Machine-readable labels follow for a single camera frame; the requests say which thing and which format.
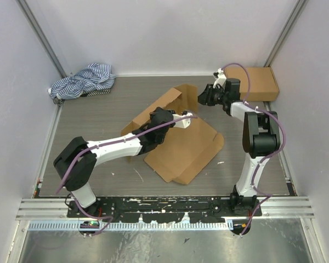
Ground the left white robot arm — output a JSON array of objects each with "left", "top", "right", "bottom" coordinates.
[{"left": 53, "top": 107, "right": 175, "bottom": 218}]

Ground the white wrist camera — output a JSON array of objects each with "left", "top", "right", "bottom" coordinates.
[
  {"left": 171, "top": 111, "right": 194, "bottom": 129},
  {"left": 213, "top": 68, "right": 226, "bottom": 88}
]

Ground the slotted cable duct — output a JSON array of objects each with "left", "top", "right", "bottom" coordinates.
[{"left": 28, "top": 220, "right": 233, "bottom": 231}]

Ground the blue striped cloth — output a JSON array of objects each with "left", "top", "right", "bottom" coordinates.
[{"left": 48, "top": 63, "right": 116, "bottom": 105}]

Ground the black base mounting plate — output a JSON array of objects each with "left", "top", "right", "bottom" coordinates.
[{"left": 66, "top": 195, "right": 263, "bottom": 224}]

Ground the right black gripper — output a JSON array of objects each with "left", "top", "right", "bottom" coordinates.
[{"left": 195, "top": 83, "right": 228, "bottom": 106}]

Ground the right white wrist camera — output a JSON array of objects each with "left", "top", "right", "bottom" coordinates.
[{"left": 213, "top": 68, "right": 226, "bottom": 88}]

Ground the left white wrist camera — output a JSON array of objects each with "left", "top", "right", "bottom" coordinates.
[{"left": 171, "top": 111, "right": 194, "bottom": 129}]

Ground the brown cardboard box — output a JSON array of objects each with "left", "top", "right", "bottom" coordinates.
[
  {"left": 121, "top": 84, "right": 224, "bottom": 185},
  {"left": 224, "top": 66, "right": 279, "bottom": 102}
]

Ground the aluminium front rail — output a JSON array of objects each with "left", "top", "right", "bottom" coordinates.
[{"left": 16, "top": 196, "right": 314, "bottom": 220}]

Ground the folded brown cardboard box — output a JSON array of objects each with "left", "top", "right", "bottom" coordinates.
[{"left": 224, "top": 66, "right": 279, "bottom": 102}]

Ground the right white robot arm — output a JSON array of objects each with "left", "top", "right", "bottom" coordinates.
[{"left": 197, "top": 78, "right": 281, "bottom": 216}]

